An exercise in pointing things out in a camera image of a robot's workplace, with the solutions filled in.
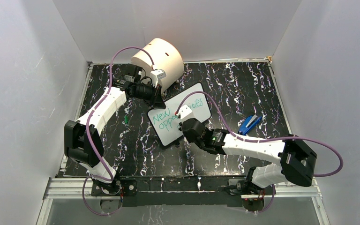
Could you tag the blue stapler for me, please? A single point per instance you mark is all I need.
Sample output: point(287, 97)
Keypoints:
point(248, 124)

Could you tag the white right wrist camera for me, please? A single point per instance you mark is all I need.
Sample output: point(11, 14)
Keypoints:
point(184, 113)

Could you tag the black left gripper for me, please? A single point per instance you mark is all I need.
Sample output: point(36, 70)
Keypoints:
point(158, 102)

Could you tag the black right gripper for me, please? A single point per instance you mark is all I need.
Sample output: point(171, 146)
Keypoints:
point(180, 123)

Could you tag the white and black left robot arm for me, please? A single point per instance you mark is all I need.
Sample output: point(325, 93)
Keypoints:
point(82, 137)

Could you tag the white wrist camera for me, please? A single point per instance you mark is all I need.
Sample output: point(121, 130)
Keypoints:
point(156, 75)
point(184, 113)

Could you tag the black framed whiteboard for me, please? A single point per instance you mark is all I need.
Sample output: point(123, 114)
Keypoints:
point(164, 121)

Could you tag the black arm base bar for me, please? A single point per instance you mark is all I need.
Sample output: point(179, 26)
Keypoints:
point(182, 190)

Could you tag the cream cylindrical container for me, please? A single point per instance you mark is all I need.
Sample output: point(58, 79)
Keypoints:
point(160, 54)

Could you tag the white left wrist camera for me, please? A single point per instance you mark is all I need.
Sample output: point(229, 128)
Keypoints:
point(156, 75)

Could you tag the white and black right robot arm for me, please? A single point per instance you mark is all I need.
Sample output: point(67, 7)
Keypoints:
point(290, 160)

